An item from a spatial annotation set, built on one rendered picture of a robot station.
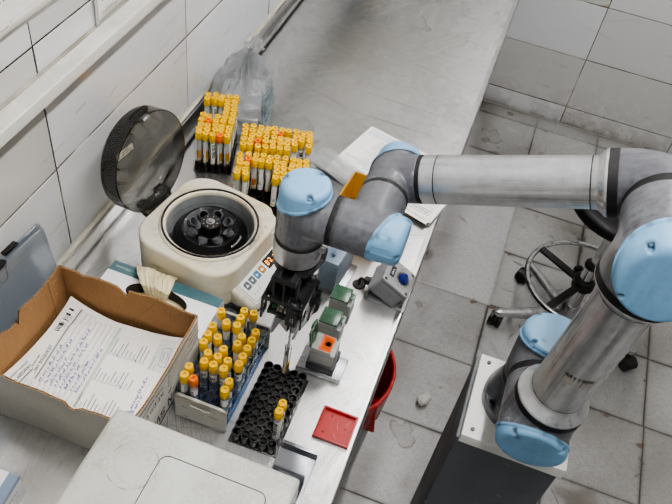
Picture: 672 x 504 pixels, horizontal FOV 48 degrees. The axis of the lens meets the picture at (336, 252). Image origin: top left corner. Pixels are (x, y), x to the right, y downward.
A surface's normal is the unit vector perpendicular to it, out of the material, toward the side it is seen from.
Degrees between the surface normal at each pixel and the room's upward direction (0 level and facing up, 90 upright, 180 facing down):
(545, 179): 54
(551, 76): 90
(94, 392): 1
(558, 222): 0
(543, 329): 7
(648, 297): 82
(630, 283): 82
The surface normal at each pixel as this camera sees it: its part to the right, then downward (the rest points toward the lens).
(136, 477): 0.12, -0.67
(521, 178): -0.39, -0.04
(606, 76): -0.33, 0.66
